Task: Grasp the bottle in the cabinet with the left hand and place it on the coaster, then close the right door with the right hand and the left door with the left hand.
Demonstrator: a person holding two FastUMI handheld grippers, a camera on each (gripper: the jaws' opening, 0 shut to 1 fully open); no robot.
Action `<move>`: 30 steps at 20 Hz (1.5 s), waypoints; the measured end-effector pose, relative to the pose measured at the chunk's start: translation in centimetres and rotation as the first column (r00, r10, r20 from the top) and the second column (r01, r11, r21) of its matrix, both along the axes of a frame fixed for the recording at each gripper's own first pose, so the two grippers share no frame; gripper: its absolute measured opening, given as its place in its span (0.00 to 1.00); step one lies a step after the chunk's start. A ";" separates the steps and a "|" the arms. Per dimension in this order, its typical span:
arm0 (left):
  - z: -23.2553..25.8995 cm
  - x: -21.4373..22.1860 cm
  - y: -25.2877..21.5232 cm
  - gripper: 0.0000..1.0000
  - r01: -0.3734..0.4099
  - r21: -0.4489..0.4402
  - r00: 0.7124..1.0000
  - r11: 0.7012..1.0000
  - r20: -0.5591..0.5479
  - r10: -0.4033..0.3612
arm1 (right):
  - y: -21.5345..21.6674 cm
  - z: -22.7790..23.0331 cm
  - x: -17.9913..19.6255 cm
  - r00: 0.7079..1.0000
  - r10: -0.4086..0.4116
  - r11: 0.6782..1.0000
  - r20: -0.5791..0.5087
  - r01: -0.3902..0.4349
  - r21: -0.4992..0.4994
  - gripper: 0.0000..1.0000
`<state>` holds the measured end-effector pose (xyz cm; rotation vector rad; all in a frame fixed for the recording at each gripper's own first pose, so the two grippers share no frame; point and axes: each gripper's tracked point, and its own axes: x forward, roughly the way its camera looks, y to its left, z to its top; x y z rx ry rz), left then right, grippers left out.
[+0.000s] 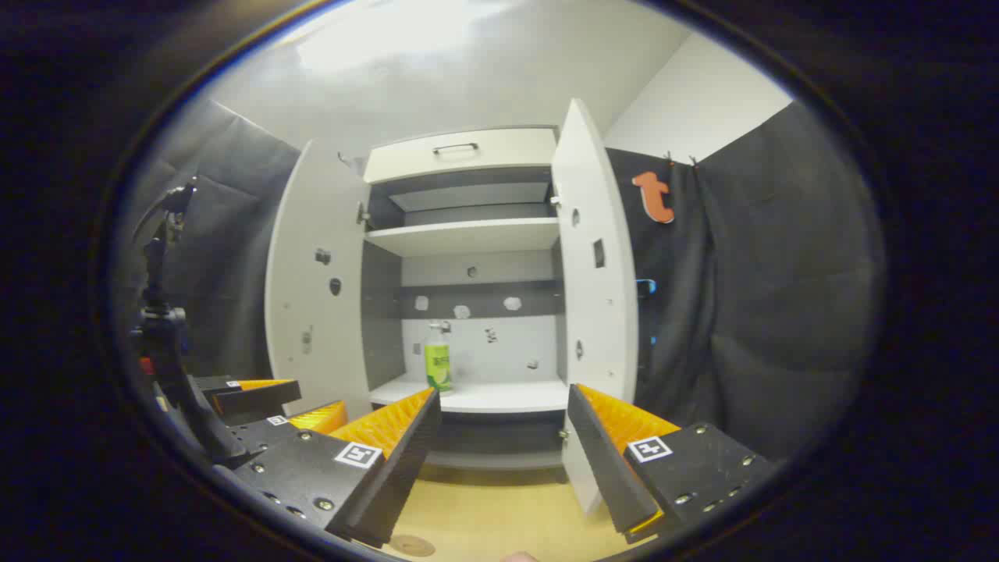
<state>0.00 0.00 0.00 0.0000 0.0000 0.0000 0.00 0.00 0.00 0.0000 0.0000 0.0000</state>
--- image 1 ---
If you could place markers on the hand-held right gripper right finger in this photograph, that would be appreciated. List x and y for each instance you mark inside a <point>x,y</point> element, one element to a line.
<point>601,460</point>

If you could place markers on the green bottle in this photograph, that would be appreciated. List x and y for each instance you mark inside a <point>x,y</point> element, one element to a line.
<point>438,367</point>

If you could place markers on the white cabinet shelf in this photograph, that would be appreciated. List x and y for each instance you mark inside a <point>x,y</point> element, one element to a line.
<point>499,394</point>
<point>468,234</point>

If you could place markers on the round brown coaster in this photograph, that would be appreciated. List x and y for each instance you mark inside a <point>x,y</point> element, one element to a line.
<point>411,545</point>

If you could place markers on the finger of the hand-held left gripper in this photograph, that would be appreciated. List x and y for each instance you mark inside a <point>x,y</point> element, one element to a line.
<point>257,439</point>
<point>257,400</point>

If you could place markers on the white cabinet drawer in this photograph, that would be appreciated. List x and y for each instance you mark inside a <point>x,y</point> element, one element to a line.
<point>484,160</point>

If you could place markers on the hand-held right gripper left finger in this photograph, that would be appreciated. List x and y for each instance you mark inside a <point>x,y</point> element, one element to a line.
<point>406,460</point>

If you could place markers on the white cabinet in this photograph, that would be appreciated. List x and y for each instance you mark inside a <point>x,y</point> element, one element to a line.
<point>468,343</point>

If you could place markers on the white cabinet door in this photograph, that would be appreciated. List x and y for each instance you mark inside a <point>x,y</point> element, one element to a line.
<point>312,312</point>
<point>597,312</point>

